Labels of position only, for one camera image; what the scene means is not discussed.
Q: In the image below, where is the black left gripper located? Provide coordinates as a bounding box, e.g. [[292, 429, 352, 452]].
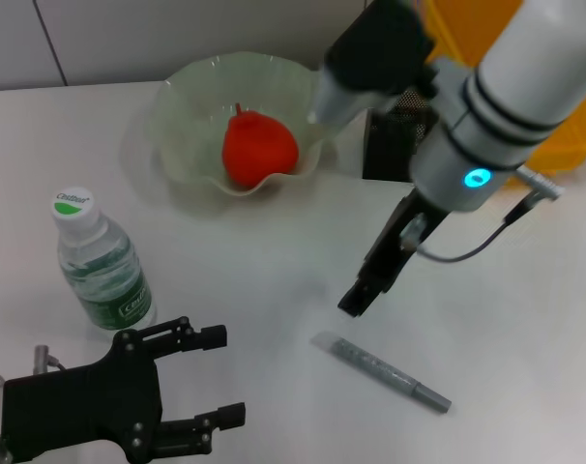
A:
[[2, 316, 248, 464]]

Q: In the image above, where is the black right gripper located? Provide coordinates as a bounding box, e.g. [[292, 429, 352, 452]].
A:
[[337, 188, 452, 319]]

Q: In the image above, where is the grey marker pen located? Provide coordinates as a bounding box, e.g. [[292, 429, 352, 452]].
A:
[[310, 331, 453, 416]]

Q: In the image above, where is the clear green-label water bottle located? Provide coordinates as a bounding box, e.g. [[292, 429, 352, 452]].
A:
[[50, 187, 158, 333]]

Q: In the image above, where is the red-orange toy orange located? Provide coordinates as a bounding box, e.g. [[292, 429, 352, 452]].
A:
[[222, 101, 301, 190]]

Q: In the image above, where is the black mesh pen holder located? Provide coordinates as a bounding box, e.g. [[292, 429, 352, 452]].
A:
[[362, 86, 437, 184]]

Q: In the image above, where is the pale green glass fruit plate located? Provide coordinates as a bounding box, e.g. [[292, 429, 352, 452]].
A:
[[150, 50, 342, 197]]

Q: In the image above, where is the yellow plastic bin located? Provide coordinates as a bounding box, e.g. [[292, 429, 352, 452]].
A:
[[421, 0, 586, 189]]

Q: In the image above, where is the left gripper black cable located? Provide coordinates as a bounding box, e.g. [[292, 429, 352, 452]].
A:
[[33, 344, 70, 376]]

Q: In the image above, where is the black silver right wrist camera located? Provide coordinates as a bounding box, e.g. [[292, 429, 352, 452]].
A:
[[307, 0, 440, 131]]

